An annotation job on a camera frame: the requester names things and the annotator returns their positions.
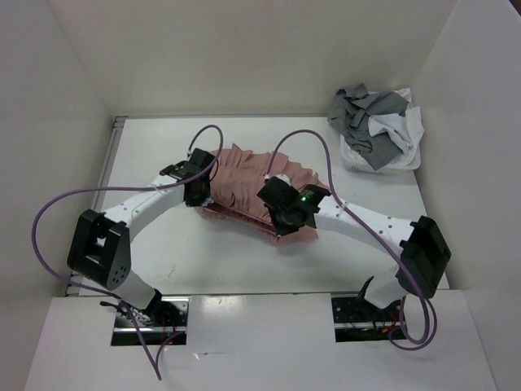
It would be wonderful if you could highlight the pink pleated skirt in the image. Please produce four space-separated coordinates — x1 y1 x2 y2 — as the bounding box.
196 144 318 246

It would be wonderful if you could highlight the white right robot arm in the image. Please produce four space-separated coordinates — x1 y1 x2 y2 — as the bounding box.
257 177 451 320

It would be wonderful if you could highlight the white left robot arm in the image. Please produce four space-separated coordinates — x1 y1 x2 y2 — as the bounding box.
67 148 215 326

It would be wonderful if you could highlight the grey crumpled skirt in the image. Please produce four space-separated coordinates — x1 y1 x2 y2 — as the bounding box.
327 84 409 170

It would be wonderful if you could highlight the white crumpled skirt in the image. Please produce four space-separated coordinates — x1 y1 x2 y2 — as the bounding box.
368 88 424 174

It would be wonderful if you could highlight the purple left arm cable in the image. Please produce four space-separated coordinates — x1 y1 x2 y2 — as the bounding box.
31 125 225 382

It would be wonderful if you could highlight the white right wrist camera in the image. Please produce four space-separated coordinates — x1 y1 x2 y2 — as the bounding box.
264 174 291 185

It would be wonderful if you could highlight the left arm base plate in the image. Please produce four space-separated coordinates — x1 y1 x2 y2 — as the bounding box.
111 297 190 347

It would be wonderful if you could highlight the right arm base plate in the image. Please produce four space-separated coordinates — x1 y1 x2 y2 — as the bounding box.
331 295 405 342

